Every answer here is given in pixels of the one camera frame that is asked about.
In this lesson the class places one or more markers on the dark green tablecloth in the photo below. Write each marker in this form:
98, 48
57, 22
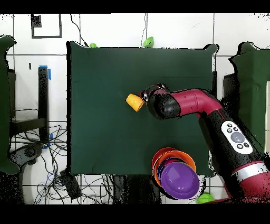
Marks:
105, 137

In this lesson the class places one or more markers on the black frame stand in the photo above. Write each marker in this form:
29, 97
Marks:
43, 95

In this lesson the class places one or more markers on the small green plastic bowl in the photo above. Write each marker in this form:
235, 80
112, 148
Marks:
148, 41

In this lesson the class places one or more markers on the green round object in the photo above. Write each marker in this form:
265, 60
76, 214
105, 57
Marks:
205, 198
92, 45

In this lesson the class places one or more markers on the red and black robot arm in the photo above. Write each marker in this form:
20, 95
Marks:
200, 103

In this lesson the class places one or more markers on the green covered side table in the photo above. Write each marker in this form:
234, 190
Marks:
251, 74
5, 105

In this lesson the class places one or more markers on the pink plastic bowl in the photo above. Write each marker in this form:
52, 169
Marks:
168, 161

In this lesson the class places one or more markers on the black power brick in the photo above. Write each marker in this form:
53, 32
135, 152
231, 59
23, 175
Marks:
70, 186

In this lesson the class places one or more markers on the large orange plastic bowl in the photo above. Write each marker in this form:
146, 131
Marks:
187, 158

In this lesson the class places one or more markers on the red-orange plastic bowl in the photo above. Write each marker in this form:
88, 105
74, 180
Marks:
158, 153

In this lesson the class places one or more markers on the purple plastic bowl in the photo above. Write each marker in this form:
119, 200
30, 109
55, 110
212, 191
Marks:
179, 181

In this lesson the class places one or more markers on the blue plastic bowl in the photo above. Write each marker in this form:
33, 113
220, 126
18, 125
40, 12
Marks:
159, 171

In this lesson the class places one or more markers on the orange plastic cup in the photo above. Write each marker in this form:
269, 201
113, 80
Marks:
134, 102

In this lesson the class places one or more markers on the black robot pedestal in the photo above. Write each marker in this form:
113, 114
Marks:
135, 190

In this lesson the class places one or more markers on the black wheeled base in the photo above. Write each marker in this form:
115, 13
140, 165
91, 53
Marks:
29, 152

